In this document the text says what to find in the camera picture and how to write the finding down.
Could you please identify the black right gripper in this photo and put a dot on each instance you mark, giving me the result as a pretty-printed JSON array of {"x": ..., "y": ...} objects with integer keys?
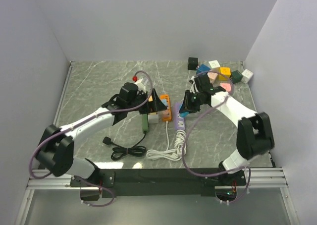
[{"x": 186, "y": 106}]

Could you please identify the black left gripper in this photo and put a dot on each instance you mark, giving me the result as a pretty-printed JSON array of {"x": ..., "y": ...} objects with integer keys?
[{"x": 156, "y": 105}]

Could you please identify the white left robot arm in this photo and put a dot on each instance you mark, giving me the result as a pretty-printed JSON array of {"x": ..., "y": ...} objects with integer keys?
[{"x": 56, "y": 148}]

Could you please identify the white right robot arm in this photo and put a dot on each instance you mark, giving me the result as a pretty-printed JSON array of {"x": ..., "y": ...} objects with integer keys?
[{"x": 254, "y": 132}]

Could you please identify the white plug on strip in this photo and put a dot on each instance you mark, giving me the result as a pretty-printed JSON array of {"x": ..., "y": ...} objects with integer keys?
[{"x": 153, "y": 118}]

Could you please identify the beige pink plug cube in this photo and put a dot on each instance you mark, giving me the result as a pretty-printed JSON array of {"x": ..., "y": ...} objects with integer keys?
[{"x": 212, "y": 77}]

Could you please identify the dark blue plug cube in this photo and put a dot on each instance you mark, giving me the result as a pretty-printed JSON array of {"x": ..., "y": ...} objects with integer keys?
[{"x": 202, "y": 68}]

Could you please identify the black plug cube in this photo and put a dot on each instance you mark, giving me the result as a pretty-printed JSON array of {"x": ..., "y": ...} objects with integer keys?
[{"x": 192, "y": 63}]

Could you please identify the white plug cube back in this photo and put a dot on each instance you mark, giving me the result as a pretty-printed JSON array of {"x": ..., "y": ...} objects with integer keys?
[{"x": 214, "y": 64}]

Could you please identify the white plug cube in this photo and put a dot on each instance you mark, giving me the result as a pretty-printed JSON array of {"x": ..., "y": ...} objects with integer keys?
[
  {"x": 247, "y": 76},
  {"x": 214, "y": 64}
]

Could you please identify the yellow plug cube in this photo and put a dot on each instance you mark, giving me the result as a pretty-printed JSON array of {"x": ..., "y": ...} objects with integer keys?
[{"x": 225, "y": 73}]

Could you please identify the dark green plug cube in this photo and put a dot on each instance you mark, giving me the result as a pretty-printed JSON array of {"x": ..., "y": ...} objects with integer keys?
[{"x": 236, "y": 76}]

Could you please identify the white plug cube right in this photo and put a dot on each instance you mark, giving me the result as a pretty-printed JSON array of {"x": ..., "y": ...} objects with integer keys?
[{"x": 247, "y": 76}]

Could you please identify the orange power strip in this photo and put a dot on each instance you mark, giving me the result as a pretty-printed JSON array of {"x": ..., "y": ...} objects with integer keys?
[{"x": 166, "y": 114}]

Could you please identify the green power strip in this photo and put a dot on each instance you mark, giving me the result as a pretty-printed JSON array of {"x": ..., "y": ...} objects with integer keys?
[{"x": 145, "y": 124}]

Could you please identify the purple power strip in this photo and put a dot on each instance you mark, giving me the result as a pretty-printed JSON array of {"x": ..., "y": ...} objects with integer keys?
[{"x": 179, "y": 122}]

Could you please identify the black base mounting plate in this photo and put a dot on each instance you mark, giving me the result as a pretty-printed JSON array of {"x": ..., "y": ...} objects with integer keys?
[{"x": 150, "y": 182}]

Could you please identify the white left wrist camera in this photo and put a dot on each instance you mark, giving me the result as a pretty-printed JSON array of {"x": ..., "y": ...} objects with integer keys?
[{"x": 141, "y": 83}]

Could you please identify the white coiled cable purple strip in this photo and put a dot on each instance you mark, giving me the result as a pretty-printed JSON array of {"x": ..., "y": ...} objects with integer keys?
[{"x": 179, "y": 143}]

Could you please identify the aluminium rail frame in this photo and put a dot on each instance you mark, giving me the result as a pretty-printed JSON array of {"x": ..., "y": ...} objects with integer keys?
[{"x": 258, "y": 178}]

